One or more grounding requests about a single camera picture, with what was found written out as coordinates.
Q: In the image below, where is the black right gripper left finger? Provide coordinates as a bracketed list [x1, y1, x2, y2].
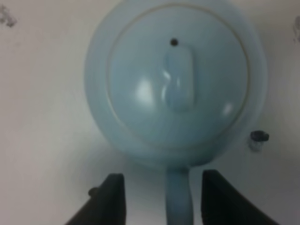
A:
[67, 173, 127, 225]

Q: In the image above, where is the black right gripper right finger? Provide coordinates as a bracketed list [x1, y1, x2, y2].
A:
[201, 170, 278, 225]

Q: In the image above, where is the light blue porcelain teapot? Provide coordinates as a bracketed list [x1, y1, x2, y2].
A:
[84, 0, 268, 225]

